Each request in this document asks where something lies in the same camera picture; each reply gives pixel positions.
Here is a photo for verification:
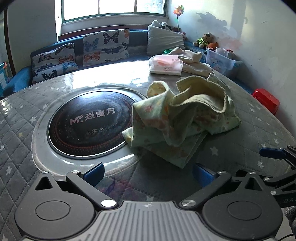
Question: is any green plastic bowl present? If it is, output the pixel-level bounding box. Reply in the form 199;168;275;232
164;49;173;54

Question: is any black cable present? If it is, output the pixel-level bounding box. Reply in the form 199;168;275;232
276;233;296;241

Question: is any right butterfly cushion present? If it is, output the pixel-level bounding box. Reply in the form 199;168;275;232
83;29;130;67

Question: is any teddy bear toy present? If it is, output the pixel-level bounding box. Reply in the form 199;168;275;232
193;33;219;49

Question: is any black induction cooktop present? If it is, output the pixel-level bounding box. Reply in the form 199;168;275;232
47;90;135;159

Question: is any clear plastic storage box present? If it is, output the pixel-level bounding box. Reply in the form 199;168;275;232
206;49;242;78

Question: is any window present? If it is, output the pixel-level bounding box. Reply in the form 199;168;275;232
61;0;167;23

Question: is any red plastic stool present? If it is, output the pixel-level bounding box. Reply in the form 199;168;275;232
252;88;280;115

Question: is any green striped baby jacket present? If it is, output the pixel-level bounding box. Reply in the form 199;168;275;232
122;74;241;168

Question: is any pink tissue pack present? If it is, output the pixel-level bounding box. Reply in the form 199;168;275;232
149;55;183;76

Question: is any quilted grey table cover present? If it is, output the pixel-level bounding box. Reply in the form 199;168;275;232
1;60;295;240

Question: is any left butterfly cushion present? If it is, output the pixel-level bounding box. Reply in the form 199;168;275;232
32;43;79;84

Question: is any blue sofa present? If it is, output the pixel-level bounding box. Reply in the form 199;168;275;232
0;28;209;98

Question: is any butterfly cushion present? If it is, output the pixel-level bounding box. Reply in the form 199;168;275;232
32;43;79;84
83;29;130;67

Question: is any beige crumpled garment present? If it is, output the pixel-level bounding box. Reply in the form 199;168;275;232
169;47;213;78

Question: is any grey pillow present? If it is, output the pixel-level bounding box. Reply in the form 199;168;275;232
147;26;185;56

